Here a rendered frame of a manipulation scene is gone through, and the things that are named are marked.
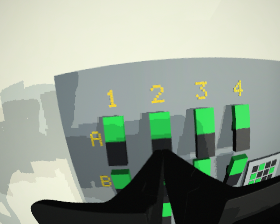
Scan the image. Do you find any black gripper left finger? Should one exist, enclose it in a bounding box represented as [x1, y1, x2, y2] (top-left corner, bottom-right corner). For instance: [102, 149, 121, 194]
[31, 149, 165, 224]

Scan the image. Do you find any grey switch panel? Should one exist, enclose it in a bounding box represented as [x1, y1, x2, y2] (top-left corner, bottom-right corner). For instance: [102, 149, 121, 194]
[54, 57, 280, 204]

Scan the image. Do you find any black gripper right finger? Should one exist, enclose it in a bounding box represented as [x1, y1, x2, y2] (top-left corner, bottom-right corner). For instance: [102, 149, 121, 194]
[163, 149, 280, 224]

